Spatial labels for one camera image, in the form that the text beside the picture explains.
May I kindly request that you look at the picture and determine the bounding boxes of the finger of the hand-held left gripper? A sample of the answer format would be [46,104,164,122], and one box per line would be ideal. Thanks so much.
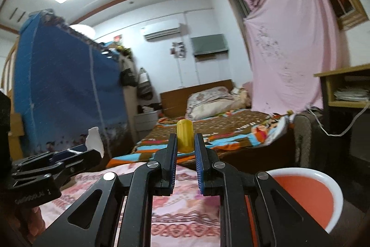
[12,149,102,188]
[13,145,87,172]

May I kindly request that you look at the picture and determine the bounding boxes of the beige bundled cloth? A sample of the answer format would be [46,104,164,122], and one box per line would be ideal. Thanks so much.
[231,86,250,109]

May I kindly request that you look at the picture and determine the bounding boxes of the green covered wall box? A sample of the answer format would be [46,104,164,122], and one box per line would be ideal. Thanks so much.
[190,34,230,57]

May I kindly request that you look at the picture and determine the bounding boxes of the person's left hand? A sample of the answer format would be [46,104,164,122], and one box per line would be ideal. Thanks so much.
[16,205,44,237]

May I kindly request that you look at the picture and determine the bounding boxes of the floral pillow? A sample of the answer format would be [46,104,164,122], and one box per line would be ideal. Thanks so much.
[186,86,233,120]

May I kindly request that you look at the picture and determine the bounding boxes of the yellow plastic bottle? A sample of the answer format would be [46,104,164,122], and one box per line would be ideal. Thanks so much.
[177,119,194,153]

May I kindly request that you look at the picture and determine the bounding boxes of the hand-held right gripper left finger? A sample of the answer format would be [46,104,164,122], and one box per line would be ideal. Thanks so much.
[33,134,177,247]

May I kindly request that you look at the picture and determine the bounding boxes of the wall photos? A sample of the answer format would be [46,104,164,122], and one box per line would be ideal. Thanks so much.
[169,41,186,59]

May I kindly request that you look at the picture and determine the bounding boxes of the pink hanging sheet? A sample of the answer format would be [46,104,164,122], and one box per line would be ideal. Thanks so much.
[244,0,342,117]

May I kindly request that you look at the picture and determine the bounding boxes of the pink floral quilt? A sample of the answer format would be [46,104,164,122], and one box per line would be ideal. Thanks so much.
[39,162,226,247]

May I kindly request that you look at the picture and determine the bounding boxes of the wooden bed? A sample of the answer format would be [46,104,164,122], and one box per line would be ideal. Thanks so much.
[107,79,298,178]

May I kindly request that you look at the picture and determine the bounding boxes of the wooden desk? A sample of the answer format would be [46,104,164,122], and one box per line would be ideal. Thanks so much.
[314,63,370,178]

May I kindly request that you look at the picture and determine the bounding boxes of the white paper scrap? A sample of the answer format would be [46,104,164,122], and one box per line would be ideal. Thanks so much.
[86,127,105,156]

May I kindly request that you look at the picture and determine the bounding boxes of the white round lamp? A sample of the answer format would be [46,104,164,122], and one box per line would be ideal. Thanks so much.
[69,24,96,41]

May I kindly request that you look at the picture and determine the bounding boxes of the white nightstand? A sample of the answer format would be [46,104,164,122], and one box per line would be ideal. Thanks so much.
[135,109,162,132]

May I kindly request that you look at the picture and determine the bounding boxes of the blue fabric wardrobe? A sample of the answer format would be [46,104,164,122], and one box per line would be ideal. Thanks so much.
[14,11,129,155]

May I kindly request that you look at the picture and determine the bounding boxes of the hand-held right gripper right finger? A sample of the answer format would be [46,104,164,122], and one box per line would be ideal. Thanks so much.
[194,134,337,247]

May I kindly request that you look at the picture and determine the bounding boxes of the dark cloth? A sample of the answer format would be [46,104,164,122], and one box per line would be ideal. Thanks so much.
[139,104,161,113]

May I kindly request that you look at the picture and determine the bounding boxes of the white cable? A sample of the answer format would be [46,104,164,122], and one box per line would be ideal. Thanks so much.
[308,102,370,137]

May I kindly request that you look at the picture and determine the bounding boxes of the dark suitcase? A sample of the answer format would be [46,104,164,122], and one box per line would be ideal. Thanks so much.
[293,111,327,169]

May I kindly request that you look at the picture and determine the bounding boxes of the stack of papers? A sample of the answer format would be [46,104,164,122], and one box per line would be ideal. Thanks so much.
[334,85,367,101]

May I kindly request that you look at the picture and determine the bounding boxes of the grey hanging bag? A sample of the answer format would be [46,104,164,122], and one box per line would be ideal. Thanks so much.
[136,68,153,100]

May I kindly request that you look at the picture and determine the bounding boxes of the orange basin with white rim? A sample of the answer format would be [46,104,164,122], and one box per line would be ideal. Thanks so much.
[244,167,344,247]

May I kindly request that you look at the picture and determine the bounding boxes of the black hanging bag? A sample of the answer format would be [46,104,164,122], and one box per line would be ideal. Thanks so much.
[119,57,139,87]

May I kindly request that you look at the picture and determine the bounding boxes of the clutter atop wardrobe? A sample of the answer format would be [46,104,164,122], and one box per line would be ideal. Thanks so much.
[98,41,133,58]

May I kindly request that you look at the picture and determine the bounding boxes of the white air conditioner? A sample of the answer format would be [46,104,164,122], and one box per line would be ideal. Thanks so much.
[142,18,182,41]

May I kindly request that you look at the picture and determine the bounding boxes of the colourful patchwork blanket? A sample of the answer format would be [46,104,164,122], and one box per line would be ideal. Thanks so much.
[106,108,295,169]

